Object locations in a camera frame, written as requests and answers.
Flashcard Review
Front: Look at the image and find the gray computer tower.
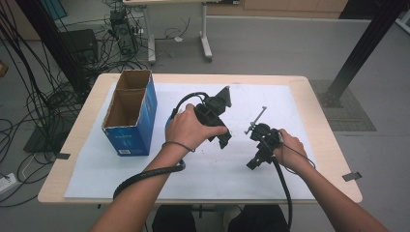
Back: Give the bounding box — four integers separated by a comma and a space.
108, 9, 140, 56

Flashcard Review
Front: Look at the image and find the thin black wrist cord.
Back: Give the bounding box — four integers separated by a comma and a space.
161, 140, 196, 154
279, 140, 317, 176

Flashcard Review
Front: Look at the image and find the black metal stand post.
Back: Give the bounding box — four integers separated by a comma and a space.
318, 0, 410, 108
14, 0, 90, 96

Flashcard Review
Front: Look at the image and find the blue cardboard box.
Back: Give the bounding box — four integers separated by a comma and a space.
102, 69, 159, 158

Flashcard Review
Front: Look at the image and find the white power strip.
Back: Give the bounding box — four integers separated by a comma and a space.
0, 172, 17, 195

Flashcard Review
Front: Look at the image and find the teal panel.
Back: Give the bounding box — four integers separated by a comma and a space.
40, 0, 69, 21

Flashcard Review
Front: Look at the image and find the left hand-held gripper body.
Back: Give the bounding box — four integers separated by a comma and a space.
192, 85, 233, 130

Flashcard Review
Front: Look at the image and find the white rolling desk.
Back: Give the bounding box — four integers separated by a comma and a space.
122, 0, 241, 64

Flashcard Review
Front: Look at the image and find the person's right hand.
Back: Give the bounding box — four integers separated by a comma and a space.
276, 129, 312, 177

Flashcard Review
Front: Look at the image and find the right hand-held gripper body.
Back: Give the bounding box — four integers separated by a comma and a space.
244, 105, 284, 158

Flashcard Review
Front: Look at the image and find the black stand base plate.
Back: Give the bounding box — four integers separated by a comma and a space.
22, 124, 79, 155

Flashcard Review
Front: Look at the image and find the person's right leg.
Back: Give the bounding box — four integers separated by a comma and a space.
227, 204, 290, 232

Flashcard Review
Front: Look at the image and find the light wooden cabinet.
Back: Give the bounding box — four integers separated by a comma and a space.
206, 0, 350, 19

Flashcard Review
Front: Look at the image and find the person's left leg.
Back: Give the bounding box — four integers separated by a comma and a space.
151, 204, 198, 232

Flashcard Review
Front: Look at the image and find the black equipment box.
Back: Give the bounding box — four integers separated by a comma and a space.
59, 28, 100, 66

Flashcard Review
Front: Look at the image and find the person's left hand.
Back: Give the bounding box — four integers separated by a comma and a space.
164, 102, 229, 153

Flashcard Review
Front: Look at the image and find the white paper sheet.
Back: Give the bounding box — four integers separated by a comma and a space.
64, 82, 319, 201

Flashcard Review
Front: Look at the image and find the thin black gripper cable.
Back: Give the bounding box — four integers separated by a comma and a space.
169, 91, 209, 121

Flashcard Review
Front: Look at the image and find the person's leg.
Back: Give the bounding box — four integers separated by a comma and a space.
151, 204, 198, 232
227, 204, 290, 232

